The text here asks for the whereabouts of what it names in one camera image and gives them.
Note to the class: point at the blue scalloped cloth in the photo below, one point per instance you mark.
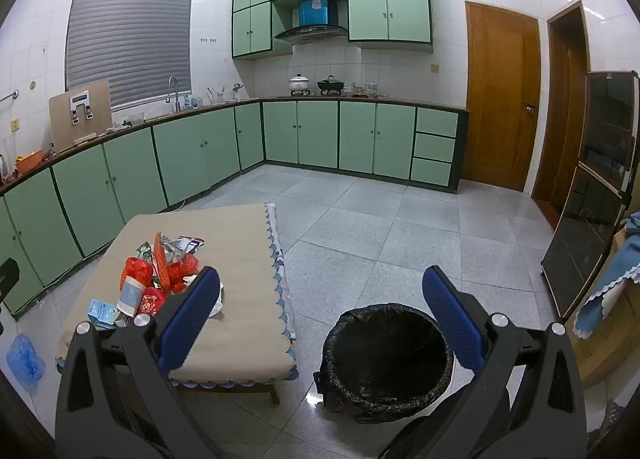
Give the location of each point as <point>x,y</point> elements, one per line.
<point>607,289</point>

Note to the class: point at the metal towel rail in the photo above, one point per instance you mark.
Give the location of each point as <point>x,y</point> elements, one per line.
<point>9,96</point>

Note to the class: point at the green kitchen cabinets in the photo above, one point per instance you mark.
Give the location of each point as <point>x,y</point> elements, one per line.
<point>320,134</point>
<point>387,14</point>

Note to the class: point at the green upper kitchen cabinets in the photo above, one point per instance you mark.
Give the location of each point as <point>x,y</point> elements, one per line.
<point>387,14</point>

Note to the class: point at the clear printed plastic wrapper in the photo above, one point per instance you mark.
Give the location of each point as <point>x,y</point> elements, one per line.
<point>174,250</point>

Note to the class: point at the closed wooden door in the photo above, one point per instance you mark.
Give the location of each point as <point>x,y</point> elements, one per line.
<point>500,99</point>

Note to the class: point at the orange basket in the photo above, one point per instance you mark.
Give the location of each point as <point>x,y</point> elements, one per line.
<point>29,163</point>

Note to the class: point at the table with beige cloth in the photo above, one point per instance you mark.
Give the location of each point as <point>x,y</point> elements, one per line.
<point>240,259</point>

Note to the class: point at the white cooking pot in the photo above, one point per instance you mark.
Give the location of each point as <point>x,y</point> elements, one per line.
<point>300,85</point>

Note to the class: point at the blue plastic bag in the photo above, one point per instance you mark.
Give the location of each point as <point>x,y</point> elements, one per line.
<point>25,361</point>

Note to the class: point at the small blue white carton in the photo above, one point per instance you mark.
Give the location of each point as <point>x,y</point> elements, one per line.
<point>102,311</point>

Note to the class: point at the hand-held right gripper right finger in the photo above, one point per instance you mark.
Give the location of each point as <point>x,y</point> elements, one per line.
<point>452,324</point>

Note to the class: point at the red plastic bag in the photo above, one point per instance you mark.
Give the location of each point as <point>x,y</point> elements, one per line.
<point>182,274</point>
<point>137,273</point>

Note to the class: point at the white device with clips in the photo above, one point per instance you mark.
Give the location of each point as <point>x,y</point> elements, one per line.
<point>80,98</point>

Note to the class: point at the utensil holder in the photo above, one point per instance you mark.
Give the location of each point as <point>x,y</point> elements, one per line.
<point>216,96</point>

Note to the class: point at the metal kitchen faucet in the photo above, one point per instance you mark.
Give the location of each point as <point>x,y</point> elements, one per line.
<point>178,99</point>

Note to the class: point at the red blue white packet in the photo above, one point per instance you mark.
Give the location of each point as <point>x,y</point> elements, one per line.
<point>192,242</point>

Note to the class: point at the white paper cup blue label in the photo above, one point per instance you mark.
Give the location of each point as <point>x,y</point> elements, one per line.
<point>131,295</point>

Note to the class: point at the small red box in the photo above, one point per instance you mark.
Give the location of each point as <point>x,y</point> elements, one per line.
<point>151,302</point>

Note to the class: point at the black range hood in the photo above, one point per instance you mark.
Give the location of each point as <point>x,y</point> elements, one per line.
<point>310,33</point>

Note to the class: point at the crumpled white plastic wrap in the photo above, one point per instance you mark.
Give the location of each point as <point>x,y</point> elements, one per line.
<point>216,308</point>

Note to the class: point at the brown board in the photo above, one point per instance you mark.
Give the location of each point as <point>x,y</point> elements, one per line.
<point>60,124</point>

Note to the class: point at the green white snack packet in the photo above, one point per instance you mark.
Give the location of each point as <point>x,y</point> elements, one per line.
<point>145,250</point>

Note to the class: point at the black wok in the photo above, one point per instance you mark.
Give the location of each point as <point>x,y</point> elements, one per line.
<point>330,85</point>

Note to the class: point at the orange mesh net sleeve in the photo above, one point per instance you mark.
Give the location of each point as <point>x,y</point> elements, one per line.
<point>160,259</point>

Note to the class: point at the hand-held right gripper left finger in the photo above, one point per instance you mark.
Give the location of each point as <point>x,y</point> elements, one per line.
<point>192,319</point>

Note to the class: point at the green lower kitchen cabinets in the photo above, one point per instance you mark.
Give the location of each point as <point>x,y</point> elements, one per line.
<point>320,134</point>

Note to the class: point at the wooden door in frame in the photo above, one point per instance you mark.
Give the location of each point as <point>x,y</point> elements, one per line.
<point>560,129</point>

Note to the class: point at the black glass-front cabinet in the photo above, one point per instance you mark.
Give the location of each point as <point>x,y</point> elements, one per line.
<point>585,219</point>

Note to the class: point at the grey window blind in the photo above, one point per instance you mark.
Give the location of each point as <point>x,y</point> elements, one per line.
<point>130,39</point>

